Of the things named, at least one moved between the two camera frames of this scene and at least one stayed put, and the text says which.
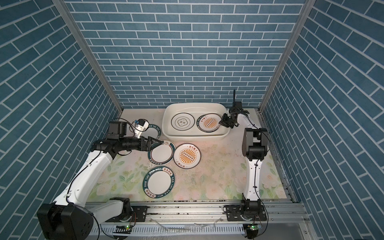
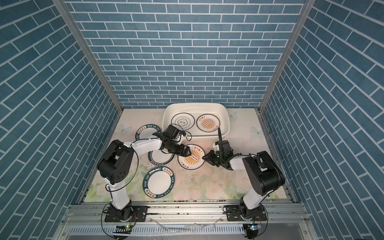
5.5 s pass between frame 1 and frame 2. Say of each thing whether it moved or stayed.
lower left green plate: stayed
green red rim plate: stayed
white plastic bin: stayed
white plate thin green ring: stayed
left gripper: moved
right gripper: moved
